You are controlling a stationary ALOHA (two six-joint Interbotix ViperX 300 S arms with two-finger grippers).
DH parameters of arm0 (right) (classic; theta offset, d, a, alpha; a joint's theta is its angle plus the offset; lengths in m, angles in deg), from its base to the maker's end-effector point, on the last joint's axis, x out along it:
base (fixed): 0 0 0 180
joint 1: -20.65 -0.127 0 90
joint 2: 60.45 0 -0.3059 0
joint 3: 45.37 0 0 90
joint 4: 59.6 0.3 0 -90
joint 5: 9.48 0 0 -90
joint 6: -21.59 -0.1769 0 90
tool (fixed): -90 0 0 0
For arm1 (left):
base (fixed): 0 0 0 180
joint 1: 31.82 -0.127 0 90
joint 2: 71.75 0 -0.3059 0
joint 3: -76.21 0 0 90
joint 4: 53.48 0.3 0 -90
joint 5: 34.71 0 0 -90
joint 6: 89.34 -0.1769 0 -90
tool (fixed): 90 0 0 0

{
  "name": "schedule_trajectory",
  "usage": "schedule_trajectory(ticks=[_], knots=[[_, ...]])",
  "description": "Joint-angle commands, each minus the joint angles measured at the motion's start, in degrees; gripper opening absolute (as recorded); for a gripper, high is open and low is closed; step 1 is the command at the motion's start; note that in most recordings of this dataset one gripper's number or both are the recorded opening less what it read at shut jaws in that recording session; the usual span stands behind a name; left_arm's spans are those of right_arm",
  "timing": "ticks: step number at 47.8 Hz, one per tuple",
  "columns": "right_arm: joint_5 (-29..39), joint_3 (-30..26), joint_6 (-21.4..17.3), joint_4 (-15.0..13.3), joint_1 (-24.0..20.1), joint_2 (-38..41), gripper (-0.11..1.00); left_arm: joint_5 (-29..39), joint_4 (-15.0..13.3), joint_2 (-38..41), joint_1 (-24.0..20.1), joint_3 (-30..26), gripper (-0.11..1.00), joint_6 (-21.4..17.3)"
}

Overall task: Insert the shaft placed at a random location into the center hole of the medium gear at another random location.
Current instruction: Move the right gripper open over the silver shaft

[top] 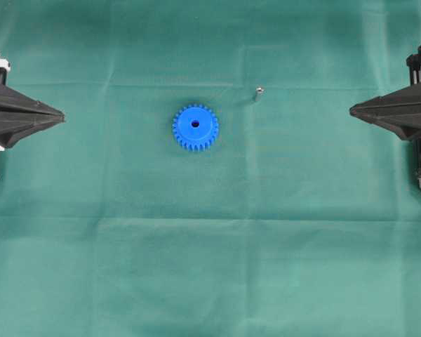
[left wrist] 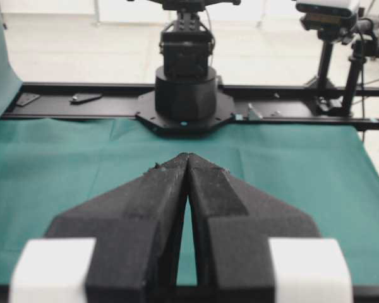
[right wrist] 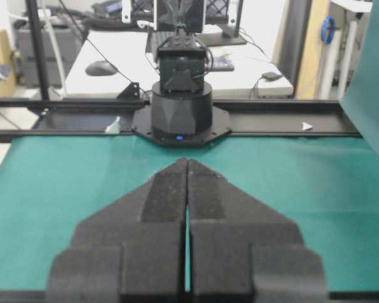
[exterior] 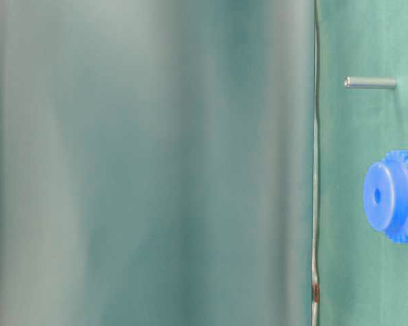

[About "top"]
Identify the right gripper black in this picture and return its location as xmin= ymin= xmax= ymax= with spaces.
xmin=349 ymin=51 xmax=421 ymax=190

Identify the small silver metal shaft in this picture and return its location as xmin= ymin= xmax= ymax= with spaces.
xmin=253 ymin=87 xmax=265 ymax=102

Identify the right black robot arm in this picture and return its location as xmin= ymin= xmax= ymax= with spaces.
xmin=349 ymin=45 xmax=421 ymax=190

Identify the blue plastic gear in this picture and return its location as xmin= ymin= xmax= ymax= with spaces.
xmin=172 ymin=104 xmax=220 ymax=152

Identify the green cloth mat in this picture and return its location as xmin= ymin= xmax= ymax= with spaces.
xmin=0 ymin=1 xmax=421 ymax=336

